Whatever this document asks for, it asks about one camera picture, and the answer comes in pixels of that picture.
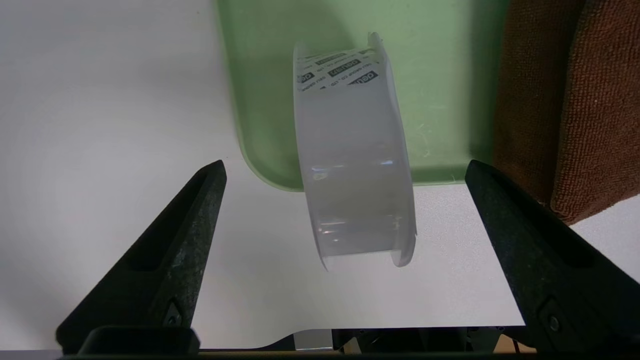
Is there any light green plastic tray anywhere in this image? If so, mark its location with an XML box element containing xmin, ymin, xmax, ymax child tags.
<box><xmin>216</xmin><ymin>0</ymin><xmax>511</xmax><ymax>192</ymax></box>

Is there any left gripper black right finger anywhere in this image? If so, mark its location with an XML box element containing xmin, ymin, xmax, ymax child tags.
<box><xmin>465</xmin><ymin>160</ymin><xmax>640</xmax><ymax>356</ymax></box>

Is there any white round plastic container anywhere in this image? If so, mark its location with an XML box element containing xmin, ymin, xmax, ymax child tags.
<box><xmin>292</xmin><ymin>32</ymin><xmax>417</xmax><ymax>272</ymax></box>

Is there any brown towel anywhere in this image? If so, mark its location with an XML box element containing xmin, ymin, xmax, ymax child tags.
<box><xmin>492</xmin><ymin>0</ymin><xmax>640</xmax><ymax>226</ymax></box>

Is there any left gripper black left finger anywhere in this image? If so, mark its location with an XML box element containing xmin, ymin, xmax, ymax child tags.
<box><xmin>55</xmin><ymin>160</ymin><xmax>228</xmax><ymax>356</ymax></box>

